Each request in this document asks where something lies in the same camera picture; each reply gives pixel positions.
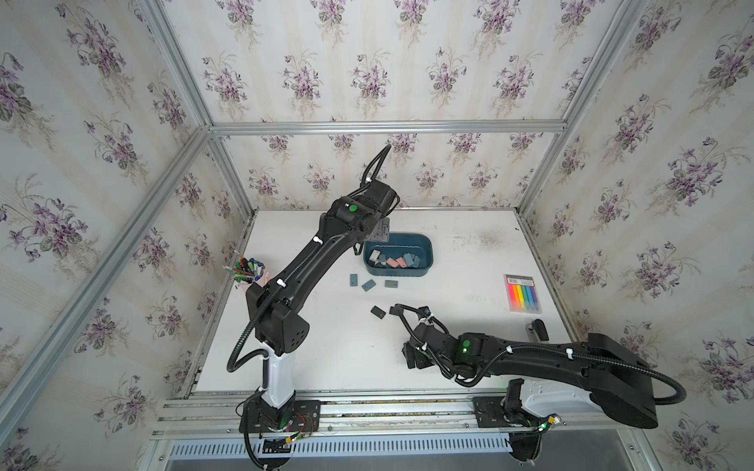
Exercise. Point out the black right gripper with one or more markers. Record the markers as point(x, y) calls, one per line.
point(416, 356)

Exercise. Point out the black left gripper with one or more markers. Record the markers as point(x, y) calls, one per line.
point(384, 230)

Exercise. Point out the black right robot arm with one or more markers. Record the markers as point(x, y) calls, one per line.
point(617, 380)

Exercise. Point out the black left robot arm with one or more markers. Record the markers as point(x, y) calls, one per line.
point(275, 329)

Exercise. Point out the teal plastic storage box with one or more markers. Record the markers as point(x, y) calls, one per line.
point(397, 246)

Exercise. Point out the highlighter marker pack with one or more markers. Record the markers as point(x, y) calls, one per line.
point(522, 295)

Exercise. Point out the grey black stapler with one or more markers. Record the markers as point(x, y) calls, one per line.
point(537, 331)

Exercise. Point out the pink pen holder cup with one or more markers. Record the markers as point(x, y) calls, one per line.
point(247, 280)

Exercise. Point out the coloured pens in cup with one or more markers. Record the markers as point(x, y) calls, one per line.
point(244, 264)

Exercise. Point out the white slotted cable duct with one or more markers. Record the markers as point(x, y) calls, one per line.
point(346, 446)

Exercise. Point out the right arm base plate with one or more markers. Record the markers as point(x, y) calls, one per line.
point(508, 411)

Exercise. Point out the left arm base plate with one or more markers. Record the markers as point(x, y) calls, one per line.
point(269, 434)

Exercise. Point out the aluminium mounting rail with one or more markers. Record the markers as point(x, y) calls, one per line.
point(345, 413)

